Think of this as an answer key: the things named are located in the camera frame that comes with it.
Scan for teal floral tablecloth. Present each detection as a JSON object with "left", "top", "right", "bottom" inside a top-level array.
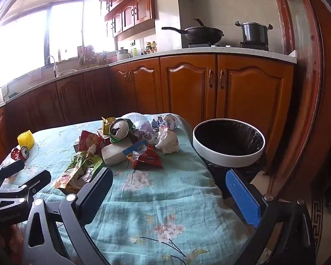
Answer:
[{"left": 1, "top": 113, "right": 254, "bottom": 265}]

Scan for steel cooking pot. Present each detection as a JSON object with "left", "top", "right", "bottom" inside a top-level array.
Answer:
[{"left": 235, "top": 21, "right": 273, "bottom": 47}]

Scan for dish rack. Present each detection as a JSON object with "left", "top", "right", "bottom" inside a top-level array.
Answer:
[{"left": 77, "top": 45, "right": 100, "bottom": 67}]

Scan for white lidded jar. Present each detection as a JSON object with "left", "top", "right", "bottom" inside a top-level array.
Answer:
[{"left": 116, "top": 47, "right": 132, "bottom": 61}]

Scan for crushed green can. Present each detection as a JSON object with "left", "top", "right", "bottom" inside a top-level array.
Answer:
[{"left": 109, "top": 118, "right": 136, "bottom": 143}]

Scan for crushed red can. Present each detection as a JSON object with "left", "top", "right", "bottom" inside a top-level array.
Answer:
[{"left": 10, "top": 146, "right": 30, "bottom": 161}]

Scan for yellow green snack wrapper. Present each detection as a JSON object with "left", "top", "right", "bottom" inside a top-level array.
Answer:
[{"left": 102, "top": 116, "right": 116, "bottom": 136}]

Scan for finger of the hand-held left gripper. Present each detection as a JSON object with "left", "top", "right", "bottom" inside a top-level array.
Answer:
[
  {"left": 0, "top": 170, "right": 52, "bottom": 199},
  {"left": 0, "top": 159, "right": 26, "bottom": 185}
]

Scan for yellow foam fruit net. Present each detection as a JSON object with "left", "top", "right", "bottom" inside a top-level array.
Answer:
[{"left": 17, "top": 129, "right": 35, "bottom": 148}]

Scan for wooden glass door frame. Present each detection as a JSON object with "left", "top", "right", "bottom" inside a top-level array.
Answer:
[{"left": 267, "top": 0, "right": 331, "bottom": 203}]

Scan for chrome sink faucet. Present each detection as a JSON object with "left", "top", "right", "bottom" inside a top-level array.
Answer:
[{"left": 45, "top": 55, "right": 58, "bottom": 78}]

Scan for red snack wrapper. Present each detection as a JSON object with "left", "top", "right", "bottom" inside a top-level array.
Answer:
[{"left": 127, "top": 144, "right": 164, "bottom": 170}]

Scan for black gas stove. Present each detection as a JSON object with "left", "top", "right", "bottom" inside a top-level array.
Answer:
[{"left": 188, "top": 41, "right": 270, "bottom": 52}]

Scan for crumpled blue red wrapper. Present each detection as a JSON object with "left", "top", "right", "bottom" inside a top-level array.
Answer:
[{"left": 150, "top": 116, "right": 166, "bottom": 129}]

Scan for white foam fruit net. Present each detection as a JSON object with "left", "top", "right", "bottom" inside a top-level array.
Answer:
[{"left": 121, "top": 112, "right": 148, "bottom": 127}]

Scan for wooden cabinets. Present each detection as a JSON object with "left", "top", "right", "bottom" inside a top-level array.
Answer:
[
  {"left": 0, "top": 54, "right": 296, "bottom": 161},
  {"left": 97, "top": 0, "right": 156, "bottom": 38}
]

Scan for white kitchen countertop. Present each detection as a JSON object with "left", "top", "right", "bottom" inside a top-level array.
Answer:
[{"left": 0, "top": 45, "right": 297, "bottom": 114}]

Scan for white bin with black bag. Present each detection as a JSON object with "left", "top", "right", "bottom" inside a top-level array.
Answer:
[{"left": 192, "top": 118, "right": 266, "bottom": 188}]

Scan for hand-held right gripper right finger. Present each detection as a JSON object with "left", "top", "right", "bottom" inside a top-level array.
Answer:
[{"left": 226, "top": 168, "right": 321, "bottom": 265}]

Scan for row of seasoning bottles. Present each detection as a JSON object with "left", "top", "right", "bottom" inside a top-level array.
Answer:
[{"left": 142, "top": 41, "right": 158, "bottom": 55}]

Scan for green drink pouch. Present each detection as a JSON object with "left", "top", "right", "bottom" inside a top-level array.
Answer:
[{"left": 54, "top": 145, "right": 104, "bottom": 194}]

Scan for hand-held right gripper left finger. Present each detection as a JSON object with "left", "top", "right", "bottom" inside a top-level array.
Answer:
[{"left": 22, "top": 167, "right": 114, "bottom": 265}]

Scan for wooden lower cabinets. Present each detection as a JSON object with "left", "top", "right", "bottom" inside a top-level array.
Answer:
[{"left": 0, "top": 54, "right": 296, "bottom": 161}]

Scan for kitchen window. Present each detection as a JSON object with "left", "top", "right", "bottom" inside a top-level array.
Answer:
[{"left": 0, "top": 0, "right": 119, "bottom": 89}]

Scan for blue white plastic wrapper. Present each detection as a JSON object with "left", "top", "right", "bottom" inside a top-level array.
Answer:
[{"left": 123, "top": 139, "right": 149, "bottom": 155}]

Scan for crumpled white paper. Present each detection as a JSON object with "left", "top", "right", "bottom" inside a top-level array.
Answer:
[{"left": 154, "top": 128, "right": 180, "bottom": 155}]

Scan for crumpled pale purple plastic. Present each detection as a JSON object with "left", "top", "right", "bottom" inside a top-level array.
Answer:
[{"left": 138, "top": 121, "right": 159, "bottom": 144}]

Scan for red white snack packet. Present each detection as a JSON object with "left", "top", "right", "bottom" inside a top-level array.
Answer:
[{"left": 79, "top": 130, "right": 105, "bottom": 154}]

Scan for wooden upper cabinets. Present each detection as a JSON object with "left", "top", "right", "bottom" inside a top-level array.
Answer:
[{"left": 97, "top": 0, "right": 156, "bottom": 38}]

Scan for black wok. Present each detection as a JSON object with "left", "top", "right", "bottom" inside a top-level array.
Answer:
[{"left": 161, "top": 18, "right": 225, "bottom": 44}]

